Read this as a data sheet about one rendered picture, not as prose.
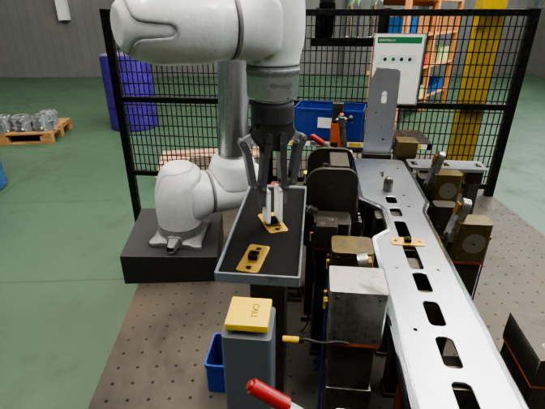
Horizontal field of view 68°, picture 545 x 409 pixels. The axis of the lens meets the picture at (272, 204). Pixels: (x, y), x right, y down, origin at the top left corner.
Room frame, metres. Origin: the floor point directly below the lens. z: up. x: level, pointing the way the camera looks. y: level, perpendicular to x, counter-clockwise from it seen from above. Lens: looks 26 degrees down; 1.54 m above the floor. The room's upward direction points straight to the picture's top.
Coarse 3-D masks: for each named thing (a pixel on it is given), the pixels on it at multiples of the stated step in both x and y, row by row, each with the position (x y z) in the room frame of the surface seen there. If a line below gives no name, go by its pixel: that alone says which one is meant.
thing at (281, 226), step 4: (272, 212) 0.75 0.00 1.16; (260, 216) 0.73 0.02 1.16; (272, 216) 0.72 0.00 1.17; (260, 220) 0.72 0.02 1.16; (272, 220) 0.70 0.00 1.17; (276, 220) 0.70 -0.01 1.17; (264, 224) 0.70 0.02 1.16; (268, 224) 0.70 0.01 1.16; (272, 224) 0.70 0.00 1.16; (276, 224) 0.70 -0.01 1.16; (280, 224) 0.70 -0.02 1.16; (284, 224) 0.70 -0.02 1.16; (268, 228) 0.68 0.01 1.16; (272, 228) 0.68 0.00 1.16; (276, 228) 0.69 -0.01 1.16; (280, 228) 0.68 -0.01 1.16; (284, 228) 0.68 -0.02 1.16; (268, 232) 0.67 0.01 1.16; (272, 232) 0.67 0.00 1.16; (276, 232) 0.67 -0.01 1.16; (280, 232) 0.67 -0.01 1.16
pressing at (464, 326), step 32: (384, 160) 1.54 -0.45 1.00; (384, 192) 1.22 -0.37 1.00; (416, 192) 1.22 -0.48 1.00; (384, 224) 1.00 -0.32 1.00; (416, 224) 1.00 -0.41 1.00; (384, 256) 0.83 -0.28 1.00; (448, 256) 0.84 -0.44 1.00; (416, 288) 0.71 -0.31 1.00; (448, 288) 0.71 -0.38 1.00; (416, 320) 0.61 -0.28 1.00; (448, 320) 0.61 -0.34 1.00; (480, 320) 0.61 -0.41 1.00; (416, 352) 0.53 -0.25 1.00; (480, 352) 0.53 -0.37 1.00; (416, 384) 0.46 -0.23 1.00; (448, 384) 0.46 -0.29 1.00; (480, 384) 0.46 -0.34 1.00; (512, 384) 0.46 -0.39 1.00
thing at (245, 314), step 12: (240, 300) 0.47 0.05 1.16; (252, 300) 0.47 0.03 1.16; (264, 300) 0.47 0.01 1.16; (228, 312) 0.45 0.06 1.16; (240, 312) 0.44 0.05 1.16; (252, 312) 0.44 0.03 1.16; (264, 312) 0.44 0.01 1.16; (228, 324) 0.42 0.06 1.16; (240, 324) 0.42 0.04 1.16; (252, 324) 0.42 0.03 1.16; (264, 324) 0.42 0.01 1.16
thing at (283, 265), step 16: (256, 192) 0.86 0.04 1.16; (272, 192) 0.86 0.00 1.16; (288, 192) 0.86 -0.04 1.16; (304, 192) 0.86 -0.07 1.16; (256, 208) 0.78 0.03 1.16; (272, 208) 0.78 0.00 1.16; (288, 208) 0.78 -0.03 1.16; (240, 224) 0.71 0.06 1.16; (256, 224) 0.71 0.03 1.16; (288, 224) 0.71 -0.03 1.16; (240, 240) 0.64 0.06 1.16; (256, 240) 0.64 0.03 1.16; (272, 240) 0.64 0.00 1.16; (288, 240) 0.64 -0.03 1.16; (224, 256) 0.59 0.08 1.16; (240, 256) 0.59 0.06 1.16; (272, 256) 0.59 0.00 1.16; (288, 256) 0.59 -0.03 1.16; (240, 272) 0.54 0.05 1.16; (272, 272) 0.54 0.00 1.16; (288, 272) 0.54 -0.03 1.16
